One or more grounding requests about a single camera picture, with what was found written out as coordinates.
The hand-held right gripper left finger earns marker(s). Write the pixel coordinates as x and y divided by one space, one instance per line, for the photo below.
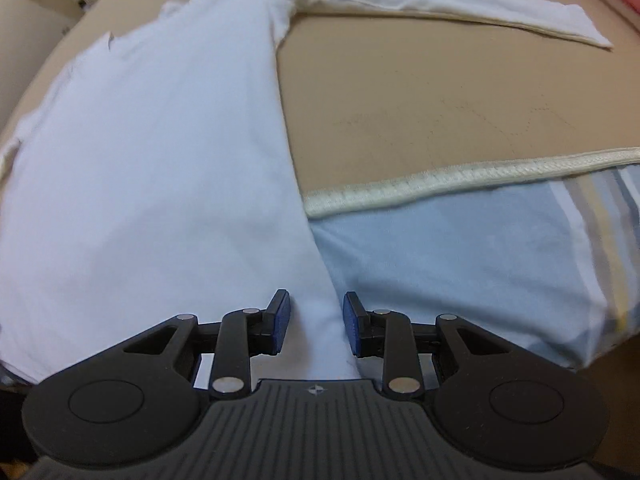
281 321

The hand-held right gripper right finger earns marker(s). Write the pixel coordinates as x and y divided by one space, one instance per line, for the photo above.
351 326

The white long-sleeve shirt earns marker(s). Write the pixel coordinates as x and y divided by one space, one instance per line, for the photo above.
150 185

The blue striped bed sheet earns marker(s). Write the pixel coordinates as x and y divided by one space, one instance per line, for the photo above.
450 260

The tan mat with cream trim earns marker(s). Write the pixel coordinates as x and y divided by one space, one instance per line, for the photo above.
400 110

